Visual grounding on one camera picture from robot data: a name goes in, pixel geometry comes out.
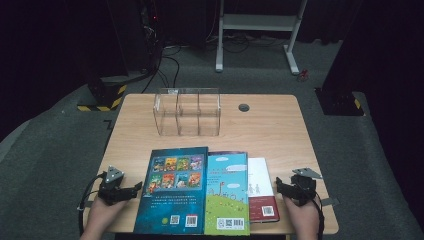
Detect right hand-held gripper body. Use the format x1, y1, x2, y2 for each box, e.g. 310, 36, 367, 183
286, 167, 323, 207

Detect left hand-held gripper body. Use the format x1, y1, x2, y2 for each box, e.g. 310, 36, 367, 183
98, 165, 129, 206

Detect white red book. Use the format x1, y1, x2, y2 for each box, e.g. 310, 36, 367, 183
247, 157, 281, 224

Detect dark blue picture book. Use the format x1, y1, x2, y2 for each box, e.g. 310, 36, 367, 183
133, 146, 209, 235

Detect light blue green picture book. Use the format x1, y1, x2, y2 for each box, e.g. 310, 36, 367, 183
203, 151, 251, 237

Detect clear acrylic book rack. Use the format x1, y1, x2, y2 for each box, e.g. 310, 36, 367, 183
153, 87, 222, 137

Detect person's left hand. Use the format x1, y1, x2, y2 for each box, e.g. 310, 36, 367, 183
87, 196, 129, 234

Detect person's right hand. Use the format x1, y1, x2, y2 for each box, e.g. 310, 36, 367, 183
282, 194, 321, 240

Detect grey tape piece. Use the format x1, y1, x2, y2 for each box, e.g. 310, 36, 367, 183
319, 197, 341, 207

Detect black yellow striped stand base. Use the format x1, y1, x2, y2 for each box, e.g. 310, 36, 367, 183
77, 75, 129, 113

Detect dark equipment rack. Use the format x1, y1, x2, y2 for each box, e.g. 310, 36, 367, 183
106, 0, 161, 73

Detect white metal stand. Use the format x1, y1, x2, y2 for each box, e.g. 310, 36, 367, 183
214, 0, 308, 75

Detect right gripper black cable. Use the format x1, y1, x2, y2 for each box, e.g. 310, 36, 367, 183
313, 193, 326, 240

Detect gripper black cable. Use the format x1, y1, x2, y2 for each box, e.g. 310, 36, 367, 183
313, 193, 326, 240
78, 173, 108, 236

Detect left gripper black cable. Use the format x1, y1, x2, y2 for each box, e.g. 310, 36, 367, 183
78, 173, 108, 236

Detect black floor cables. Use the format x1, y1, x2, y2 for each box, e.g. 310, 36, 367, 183
141, 44, 181, 94

